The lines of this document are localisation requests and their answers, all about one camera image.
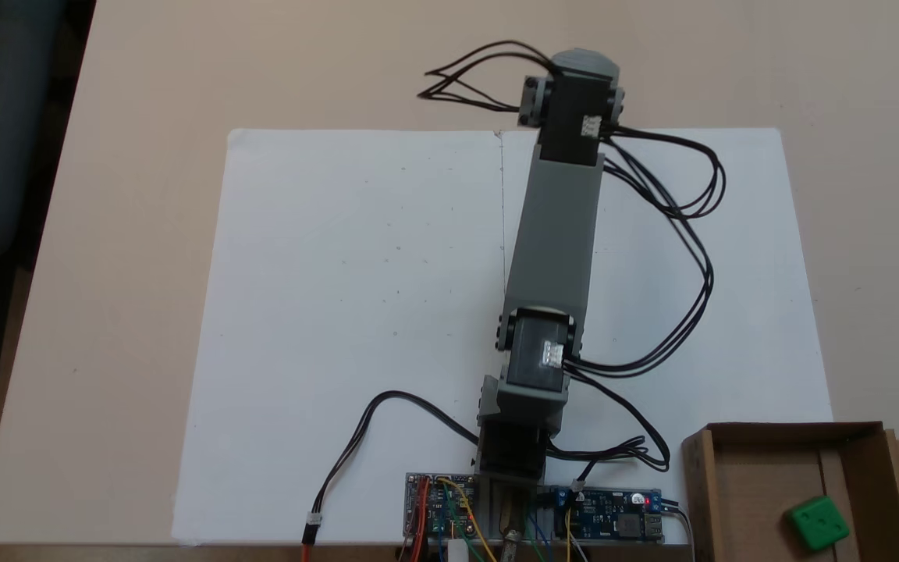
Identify red wires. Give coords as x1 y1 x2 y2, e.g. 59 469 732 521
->
407 478 429 562

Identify brown cardboard box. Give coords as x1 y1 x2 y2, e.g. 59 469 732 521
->
681 421 899 562

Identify black gripper servo cable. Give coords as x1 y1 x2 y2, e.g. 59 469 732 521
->
416 40 557 112

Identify black wrist servo cable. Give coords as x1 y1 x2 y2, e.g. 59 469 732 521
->
574 127 727 378

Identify blue circuit board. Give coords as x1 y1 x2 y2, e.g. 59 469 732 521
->
549 487 666 544

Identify yellow wire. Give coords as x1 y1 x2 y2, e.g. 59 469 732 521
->
435 476 496 562

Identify green die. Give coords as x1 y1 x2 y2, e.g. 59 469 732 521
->
786 496 851 553

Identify black elbow servo cable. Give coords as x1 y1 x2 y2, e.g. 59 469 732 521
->
547 367 672 481

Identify black cable with white connector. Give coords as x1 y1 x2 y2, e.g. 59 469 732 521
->
300 389 486 562

